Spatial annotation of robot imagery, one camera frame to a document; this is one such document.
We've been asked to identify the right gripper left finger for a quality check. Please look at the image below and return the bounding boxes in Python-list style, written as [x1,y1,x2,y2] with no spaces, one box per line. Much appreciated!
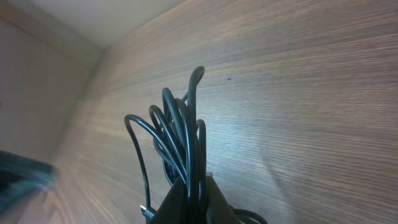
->
[147,178,187,224]

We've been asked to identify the black USB cable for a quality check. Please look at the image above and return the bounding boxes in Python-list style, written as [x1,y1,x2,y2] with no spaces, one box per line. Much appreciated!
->
[124,65,268,224]

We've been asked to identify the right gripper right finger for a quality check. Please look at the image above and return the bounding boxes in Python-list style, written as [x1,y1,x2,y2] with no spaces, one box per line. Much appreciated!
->
[206,172,241,224]

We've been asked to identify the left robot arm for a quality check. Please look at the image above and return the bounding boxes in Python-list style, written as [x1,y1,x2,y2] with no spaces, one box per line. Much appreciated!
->
[1,151,55,215]

